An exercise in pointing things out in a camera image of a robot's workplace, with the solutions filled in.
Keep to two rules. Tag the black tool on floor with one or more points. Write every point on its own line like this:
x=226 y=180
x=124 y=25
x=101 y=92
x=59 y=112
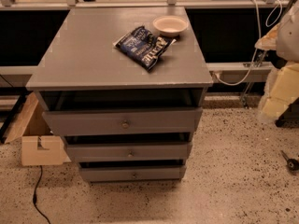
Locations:
x=292 y=164

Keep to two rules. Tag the grey metal railing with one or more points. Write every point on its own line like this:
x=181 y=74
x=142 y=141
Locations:
x=124 y=3

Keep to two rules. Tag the grey drawer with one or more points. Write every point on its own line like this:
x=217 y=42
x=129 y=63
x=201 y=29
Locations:
x=79 y=123
x=129 y=152
x=132 y=173

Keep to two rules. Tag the grey top drawer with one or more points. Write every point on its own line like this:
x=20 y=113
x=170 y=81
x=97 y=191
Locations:
x=79 y=123

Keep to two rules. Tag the grey drawer cabinet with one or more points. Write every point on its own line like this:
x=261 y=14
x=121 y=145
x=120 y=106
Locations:
x=137 y=98

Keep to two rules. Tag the grey bottom drawer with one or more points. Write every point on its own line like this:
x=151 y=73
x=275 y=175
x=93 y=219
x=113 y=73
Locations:
x=132 y=173

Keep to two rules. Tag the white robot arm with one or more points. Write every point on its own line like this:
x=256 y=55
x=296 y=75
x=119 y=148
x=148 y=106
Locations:
x=282 y=85

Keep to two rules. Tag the white paper bowl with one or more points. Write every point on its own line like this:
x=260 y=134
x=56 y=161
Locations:
x=170 y=26

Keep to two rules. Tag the light wooden box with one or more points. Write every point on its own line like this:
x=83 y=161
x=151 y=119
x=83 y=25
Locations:
x=38 y=145

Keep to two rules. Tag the blue chip bag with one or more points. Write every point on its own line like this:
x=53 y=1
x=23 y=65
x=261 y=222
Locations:
x=143 y=47

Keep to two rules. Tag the slanted metal pole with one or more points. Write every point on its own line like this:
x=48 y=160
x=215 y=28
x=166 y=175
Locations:
x=256 y=71

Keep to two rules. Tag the grey middle drawer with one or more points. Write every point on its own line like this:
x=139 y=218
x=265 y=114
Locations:
x=129 y=152

